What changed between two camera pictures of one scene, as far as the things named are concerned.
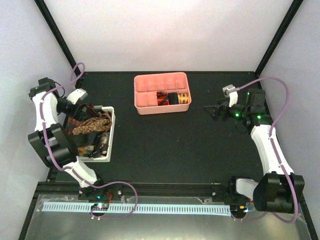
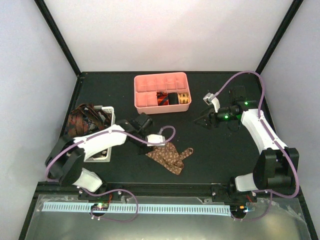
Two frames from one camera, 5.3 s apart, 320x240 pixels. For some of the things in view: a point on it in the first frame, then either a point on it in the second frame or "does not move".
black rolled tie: (173, 98) does not move
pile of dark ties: (91, 135) does not move
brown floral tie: (95, 124) to (169, 156)
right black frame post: (285, 23) does not move
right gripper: (218, 108) does not move
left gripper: (80, 116) to (140, 150)
